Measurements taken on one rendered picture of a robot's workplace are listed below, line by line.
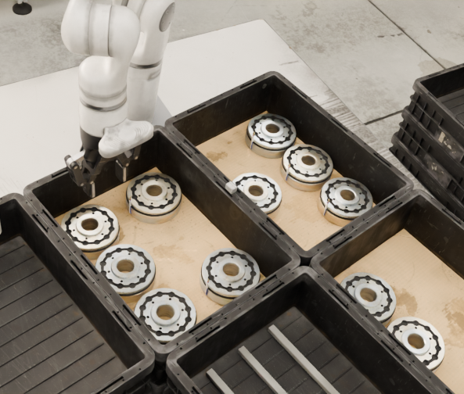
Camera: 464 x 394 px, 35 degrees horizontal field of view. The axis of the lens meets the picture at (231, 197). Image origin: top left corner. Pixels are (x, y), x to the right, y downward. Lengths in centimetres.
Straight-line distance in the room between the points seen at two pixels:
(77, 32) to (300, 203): 62
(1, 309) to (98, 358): 19
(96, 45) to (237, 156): 57
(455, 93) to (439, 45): 109
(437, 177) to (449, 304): 92
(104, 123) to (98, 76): 8
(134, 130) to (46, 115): 67
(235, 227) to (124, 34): 46
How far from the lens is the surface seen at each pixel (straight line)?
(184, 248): 133
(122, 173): 125
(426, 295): 138
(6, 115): 176
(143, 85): 150
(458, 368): 132
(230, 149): 151
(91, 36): 101
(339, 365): 125
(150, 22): 139
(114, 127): 111
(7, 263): 132
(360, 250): 135
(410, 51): 338
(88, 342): 123
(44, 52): 306
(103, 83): 106
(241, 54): 197
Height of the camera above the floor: 189
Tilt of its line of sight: 48 degrees down
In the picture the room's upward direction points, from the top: 11 degrees clockwise
